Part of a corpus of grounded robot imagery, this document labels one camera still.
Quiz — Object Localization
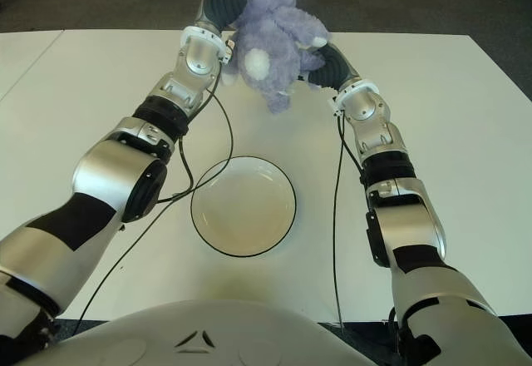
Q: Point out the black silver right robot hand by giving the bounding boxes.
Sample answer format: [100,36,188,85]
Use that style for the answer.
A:
[305,43,361,92]

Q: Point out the white plate with black rim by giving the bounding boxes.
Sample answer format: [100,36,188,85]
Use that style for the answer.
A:
[190,156,298,258]

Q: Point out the silver robot torso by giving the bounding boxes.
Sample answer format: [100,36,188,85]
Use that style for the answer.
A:
[24,299,371,366]

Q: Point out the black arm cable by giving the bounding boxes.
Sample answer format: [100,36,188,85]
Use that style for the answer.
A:
[331,114,362,329]
[70,85,234,338]

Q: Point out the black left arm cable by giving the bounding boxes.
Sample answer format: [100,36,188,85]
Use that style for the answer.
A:
[70,85,234,338]

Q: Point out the purple plush rabbit doll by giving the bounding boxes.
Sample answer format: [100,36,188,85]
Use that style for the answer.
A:
[219,0,333,116]

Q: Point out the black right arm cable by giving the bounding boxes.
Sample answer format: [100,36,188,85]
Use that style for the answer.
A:
[331,114,362,329]

